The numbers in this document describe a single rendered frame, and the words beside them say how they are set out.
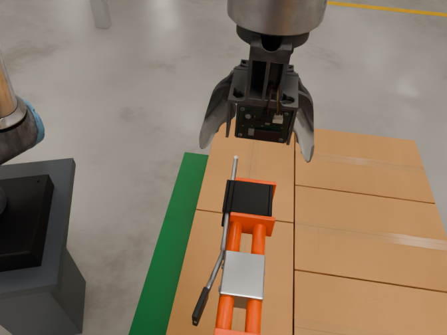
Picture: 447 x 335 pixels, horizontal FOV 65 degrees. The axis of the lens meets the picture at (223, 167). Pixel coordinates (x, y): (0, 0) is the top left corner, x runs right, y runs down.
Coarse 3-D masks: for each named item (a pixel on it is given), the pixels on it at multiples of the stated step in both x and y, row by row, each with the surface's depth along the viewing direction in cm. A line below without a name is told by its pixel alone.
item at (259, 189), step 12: (240, 180) 62; (252, 180) 62; (240, 192) 60; (252, 192) 61; (264, 192) 61; (240, 204) 59; (252, 204) 59; (264, 204) 59; (240, 216) 57; (252, 216) 57; (264, 216) 57; (252, 228) 59
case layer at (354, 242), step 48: (240, 144) 169; (336, 144) 172; (384, 144) 173; (288, 192) 151; (336, 192) 152; (384, 192) 153; (192, 240) 133; (288, 240) 135; (336, 240) 136; (384, 240) 136; (432, 240) 137; (192, 288) 120; (288, 288) 122; (336, 288) 122; (384, 288) 123; (432, 288) 124
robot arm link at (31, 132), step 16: (0, 48) 83; (0, 64) 84; (0, 80) 86; (0, 96) 89; (16, 96) 100; (0, 112) 92; (16, 112) 96; (32, 112) 103; (0, 128) 94; (16, 128) 97; (32, 128) 103; (0, 144) 97; (16, 144) 101; (32, 144) 106; (0, 160) 100
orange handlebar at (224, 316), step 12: (240, 228) 58; (264, 228) 58; (228, 240) 56; (240, 240) 57; (252, 240) 57; (264, 240) 57; (252, 252) 55; (264, 252) 55; (228, 300) 49; (252, 300) 49; (228, 312) 48; (252, 312) 48; (216, 324) 47; (228, 324) 47; (252, 324) 47
